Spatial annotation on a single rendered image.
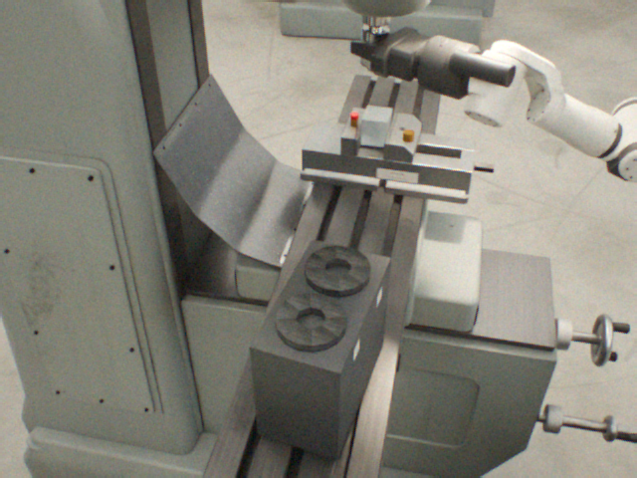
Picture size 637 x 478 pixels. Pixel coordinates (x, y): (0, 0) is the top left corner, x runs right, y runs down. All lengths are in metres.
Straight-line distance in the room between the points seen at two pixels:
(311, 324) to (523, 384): 0.72
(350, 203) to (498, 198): 1.69
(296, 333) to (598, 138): 0.59
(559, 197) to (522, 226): 0.29
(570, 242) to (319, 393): 2.10
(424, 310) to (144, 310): 0.58
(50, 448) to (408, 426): 0.93
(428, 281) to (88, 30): 0.77
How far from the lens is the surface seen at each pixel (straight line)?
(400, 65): 1.14
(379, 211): 1.35
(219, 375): 1.65
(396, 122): 1.42
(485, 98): 1.08
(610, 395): 2.35
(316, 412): 0.89
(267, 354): 0.84
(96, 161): 1.27
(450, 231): 1.49
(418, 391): 1.55
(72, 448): 1.94
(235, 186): 1.42
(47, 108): 1.27
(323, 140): 1.43
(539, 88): 1.16
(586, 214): 3.03
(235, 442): 0.99
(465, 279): 1.39
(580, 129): 1.15
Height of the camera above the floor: 1.73
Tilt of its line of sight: 40 degrees down
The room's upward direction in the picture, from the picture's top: straight up
